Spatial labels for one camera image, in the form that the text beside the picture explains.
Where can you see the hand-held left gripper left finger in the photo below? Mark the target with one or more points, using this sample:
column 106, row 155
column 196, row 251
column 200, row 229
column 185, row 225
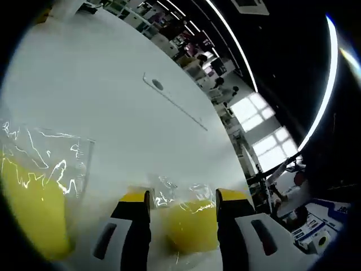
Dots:
column 132, row 226

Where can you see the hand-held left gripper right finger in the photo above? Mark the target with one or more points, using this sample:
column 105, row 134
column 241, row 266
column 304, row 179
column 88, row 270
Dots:
column 237, row 226

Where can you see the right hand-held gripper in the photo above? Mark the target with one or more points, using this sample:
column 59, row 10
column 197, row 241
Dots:
column 324, row 223

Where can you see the round yellow silicone block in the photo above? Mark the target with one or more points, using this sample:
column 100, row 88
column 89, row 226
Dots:
column 191, row 226

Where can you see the rectangular yellow silicone block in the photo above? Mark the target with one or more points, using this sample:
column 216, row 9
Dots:
column 31, row 209

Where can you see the long curved ceiling light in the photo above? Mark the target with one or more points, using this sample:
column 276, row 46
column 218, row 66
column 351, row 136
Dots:
column 324, row 98

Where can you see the ceiling light strip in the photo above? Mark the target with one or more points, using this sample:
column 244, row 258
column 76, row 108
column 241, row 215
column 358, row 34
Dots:
column 234, row 42

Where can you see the ceiling air conditioner vent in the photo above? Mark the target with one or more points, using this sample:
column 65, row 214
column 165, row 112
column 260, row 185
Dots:
column 249, row 6

